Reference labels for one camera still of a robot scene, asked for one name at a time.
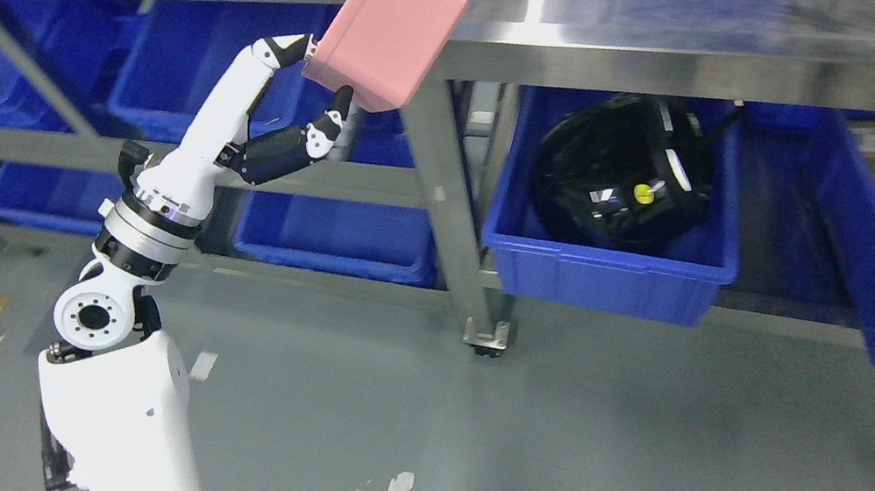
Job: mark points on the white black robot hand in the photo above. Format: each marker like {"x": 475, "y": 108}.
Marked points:
{"x": 177, "y": 194}

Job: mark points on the pink plastic storage box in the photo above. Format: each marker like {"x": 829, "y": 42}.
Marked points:
{"x": 383, "y": 49}

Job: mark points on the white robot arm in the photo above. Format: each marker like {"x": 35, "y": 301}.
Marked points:
{"x": 114, "y": 390}

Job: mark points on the blue shelf bin lower left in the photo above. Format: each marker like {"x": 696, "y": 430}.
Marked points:
{"x": 55, "y": 199}

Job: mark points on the stainless steel shelf rack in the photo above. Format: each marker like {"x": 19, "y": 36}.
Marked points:
{"x": 83, "y": 147}

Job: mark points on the blue shelf bin bottom centre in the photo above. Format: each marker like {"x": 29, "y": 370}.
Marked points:
{"x": 360, "y": 240}

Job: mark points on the black helmet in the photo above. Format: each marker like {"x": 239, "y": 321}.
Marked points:
{"x": 631, "y": 173}

